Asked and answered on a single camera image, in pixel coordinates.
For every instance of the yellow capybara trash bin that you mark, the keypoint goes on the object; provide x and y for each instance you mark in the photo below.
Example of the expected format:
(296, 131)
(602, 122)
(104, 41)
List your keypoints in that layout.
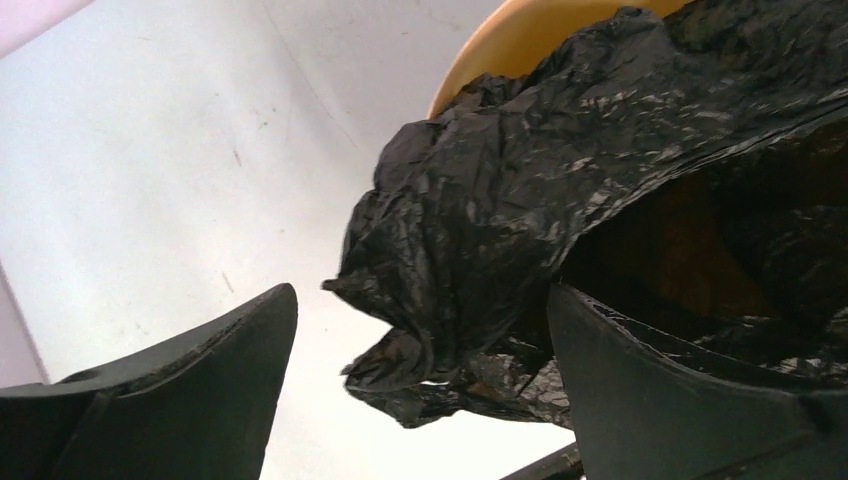
(520, 33)

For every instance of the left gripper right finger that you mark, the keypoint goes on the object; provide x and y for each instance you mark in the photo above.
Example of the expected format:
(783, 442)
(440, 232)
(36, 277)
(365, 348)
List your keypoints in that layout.
(648, 405)

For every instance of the black plastic trash bag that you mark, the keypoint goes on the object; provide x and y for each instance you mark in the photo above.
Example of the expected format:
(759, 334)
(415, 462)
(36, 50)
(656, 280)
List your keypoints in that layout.
(688, 172)

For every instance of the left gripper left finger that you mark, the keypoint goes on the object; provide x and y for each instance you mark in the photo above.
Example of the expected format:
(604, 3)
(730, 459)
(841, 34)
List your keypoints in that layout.
(199, 405)

